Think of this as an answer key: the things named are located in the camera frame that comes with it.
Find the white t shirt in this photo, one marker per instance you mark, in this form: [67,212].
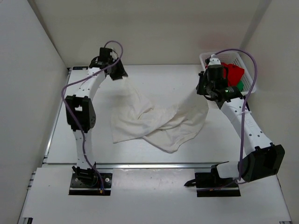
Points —
[135,116]

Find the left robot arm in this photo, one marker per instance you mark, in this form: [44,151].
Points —
[80,112]

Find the green t shirt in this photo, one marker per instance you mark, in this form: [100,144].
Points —
[240,86]

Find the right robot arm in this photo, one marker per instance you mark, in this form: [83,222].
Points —
[259,156]

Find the aluminium frame rail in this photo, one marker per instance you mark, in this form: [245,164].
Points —
[57,146]

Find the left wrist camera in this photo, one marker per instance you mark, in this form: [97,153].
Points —
[115,55]

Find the white plastic basket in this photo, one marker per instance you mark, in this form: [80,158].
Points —
[232,57]

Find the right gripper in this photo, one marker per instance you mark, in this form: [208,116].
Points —
[204,76]

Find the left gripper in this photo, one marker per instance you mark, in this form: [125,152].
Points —
[120,72]

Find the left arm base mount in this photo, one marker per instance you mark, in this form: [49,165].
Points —
[87,182]

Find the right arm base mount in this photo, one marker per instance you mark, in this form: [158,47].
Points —
[209,184]

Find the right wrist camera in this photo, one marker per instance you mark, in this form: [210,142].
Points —
[213,60]

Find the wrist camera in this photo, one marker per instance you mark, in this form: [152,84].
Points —
[115,55]
[213,60]

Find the red t shirt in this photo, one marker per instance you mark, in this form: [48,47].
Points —
[232,73]

